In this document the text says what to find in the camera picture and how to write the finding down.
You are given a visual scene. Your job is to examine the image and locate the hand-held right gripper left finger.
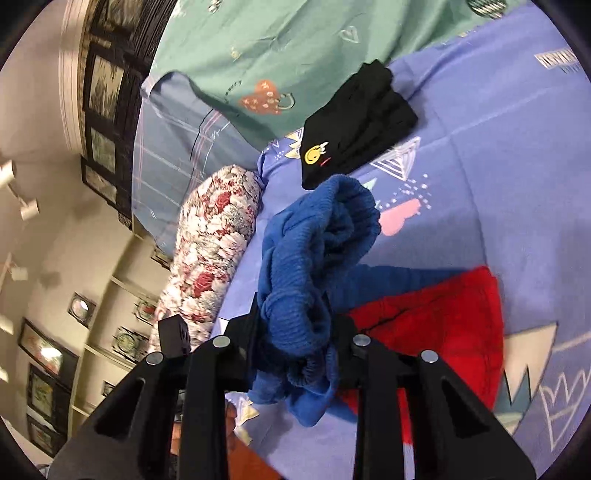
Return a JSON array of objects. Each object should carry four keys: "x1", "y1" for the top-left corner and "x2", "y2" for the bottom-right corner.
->
[{"x1": 47, "y1": 293, "x2": 263, "y2": 480}]

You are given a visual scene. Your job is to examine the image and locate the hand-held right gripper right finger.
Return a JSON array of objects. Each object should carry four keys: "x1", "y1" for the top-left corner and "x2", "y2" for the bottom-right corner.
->
[{"x1": 331, "y1": 318, "x2": 537, "y2": 480}]

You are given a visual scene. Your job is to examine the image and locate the red and blue pants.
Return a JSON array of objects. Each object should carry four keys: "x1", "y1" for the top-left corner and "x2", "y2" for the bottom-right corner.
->
[{"x1": 247, "y1": 174, "x2": 505, "y2": 445}]

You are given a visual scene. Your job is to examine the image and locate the floral bolster pillow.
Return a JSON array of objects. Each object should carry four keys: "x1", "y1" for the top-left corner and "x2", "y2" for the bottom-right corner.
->
[{"x1": 154, "y1": 166, "x2": 269, "y2": 352}]

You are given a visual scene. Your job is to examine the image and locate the large dark framed picture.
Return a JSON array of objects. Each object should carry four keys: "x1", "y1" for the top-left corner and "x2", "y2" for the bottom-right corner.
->
[
  {"x1": 25, "y1": 362, "x2": 71, "y2": 426},
  {"x1": 18, "y1": 318, "x2": 79, "y2": 387},
  {"x1": 25, "y1": 413, "x2": 66, "y2": 459}
]

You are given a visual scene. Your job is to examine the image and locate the blue-grey checked pillow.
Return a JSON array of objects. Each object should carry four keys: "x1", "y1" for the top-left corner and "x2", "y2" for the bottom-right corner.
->
[{"x1": 131, "y1": 69, "x2": 274, "y2": 256}]

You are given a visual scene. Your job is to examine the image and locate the purple printed bed sheet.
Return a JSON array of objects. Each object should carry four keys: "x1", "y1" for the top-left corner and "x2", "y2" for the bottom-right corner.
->
[{"x1": 222, "y1": 0, "x2": 591, "y2": 480}]

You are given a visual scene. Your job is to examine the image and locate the black folded garment smiley patch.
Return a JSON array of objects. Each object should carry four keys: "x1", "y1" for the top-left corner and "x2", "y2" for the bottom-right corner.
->
[{"x1": 301, "y1": 60, "x2": 419, "y2": 191}]

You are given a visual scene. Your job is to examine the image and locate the dark wooden lattice panel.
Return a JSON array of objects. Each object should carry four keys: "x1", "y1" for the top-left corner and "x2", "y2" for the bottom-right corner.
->
[{"x1": 81, "y1": 0, "x2": 161, "y2": 228}]

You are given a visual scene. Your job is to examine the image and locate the green printed blanket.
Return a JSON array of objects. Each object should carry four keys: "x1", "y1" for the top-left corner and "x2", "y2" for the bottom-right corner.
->
[{"x1": 152, "y1": 0, "x2": 539, "y2": 149}]

